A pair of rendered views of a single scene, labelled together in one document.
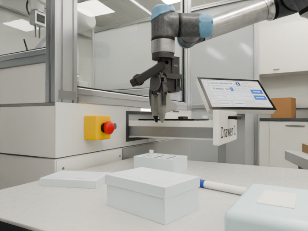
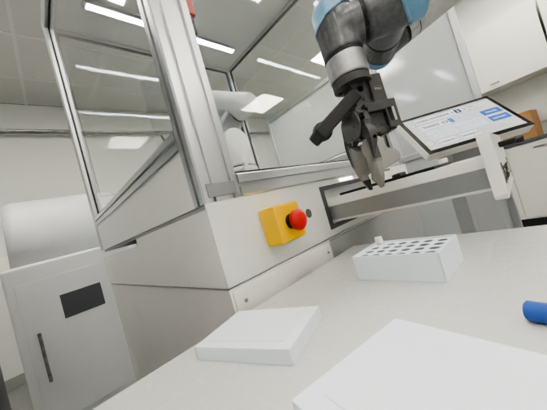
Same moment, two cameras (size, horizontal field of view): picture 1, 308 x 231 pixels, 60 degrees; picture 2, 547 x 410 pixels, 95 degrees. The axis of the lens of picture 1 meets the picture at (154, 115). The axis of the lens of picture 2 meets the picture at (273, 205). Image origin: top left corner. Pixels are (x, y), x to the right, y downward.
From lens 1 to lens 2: 33 cm
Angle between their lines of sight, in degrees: 18
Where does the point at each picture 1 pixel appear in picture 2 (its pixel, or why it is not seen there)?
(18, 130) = (181, 255)
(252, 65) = (466, 85)
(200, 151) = (423, 211)
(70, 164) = (255, 290)
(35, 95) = (182, 202)
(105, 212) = not seen: outside the picture
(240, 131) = not seen: hidden behind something
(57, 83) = (199, 175)
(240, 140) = not seen: hidden behind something
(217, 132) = (497, 173)
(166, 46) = (352, 59)
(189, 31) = (386, 19)
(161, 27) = (334, 34)
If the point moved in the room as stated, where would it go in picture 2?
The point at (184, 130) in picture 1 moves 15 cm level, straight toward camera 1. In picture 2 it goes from (424, 189) to (439, 193)
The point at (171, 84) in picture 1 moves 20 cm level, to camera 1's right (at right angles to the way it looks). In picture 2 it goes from (379, 120) to (509, 73)
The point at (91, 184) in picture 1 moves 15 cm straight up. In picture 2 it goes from (282, 355) to (238, 201)
